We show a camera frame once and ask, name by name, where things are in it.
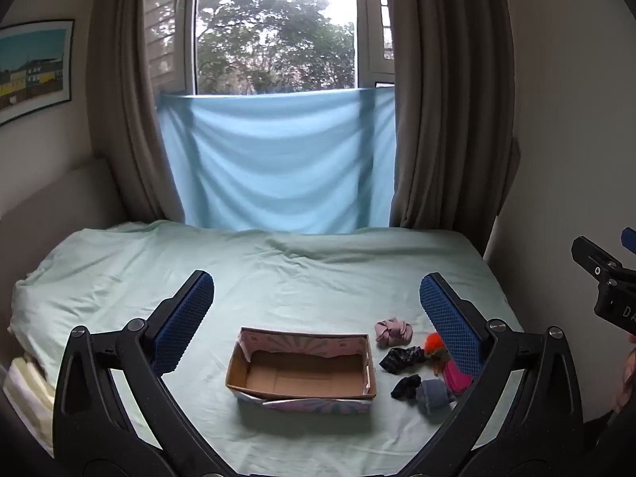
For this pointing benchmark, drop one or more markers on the folded white yellow bedding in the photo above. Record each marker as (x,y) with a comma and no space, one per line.
(27,397)

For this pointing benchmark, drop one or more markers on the light green bed sheet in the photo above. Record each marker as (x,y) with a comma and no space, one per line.
(298,283)

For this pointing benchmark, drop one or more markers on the framed wall poster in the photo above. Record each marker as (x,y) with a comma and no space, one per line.
(35,69)

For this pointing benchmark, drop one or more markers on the beige headboard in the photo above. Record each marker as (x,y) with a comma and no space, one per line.
(54,208)

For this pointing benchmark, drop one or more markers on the grey blue sock bundle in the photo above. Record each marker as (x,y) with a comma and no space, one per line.
(433,395)

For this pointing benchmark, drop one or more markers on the dark patterned sock bundle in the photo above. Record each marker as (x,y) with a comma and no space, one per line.
(401,360)

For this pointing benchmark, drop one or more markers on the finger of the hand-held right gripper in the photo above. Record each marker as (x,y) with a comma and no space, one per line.
(594,258)
(629,236)

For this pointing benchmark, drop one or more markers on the brown curtain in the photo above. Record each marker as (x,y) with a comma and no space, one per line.
(449,109)
(131,109)

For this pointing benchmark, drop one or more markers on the pink cloth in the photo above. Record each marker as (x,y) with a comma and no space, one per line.
(394,333)

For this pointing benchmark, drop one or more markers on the orange fluffy sock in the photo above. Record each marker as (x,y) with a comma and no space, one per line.
(433,345)

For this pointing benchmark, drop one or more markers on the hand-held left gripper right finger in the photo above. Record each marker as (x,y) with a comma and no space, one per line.
(449,323)

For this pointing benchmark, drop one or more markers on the light blue hanging cloth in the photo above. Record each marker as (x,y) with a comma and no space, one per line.
(278,164)

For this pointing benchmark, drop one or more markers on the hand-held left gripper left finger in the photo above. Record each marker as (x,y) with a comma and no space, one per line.
(184,323)

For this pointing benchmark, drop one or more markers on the bright pink soft item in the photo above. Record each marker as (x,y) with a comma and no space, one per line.
(456,378)

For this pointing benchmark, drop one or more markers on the black sock bundle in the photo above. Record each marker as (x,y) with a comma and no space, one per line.
(405,387)

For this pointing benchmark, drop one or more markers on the window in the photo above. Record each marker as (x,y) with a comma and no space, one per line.
(273,25)

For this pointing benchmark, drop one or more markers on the printed cardboard box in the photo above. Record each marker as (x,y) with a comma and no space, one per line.
(300,370)

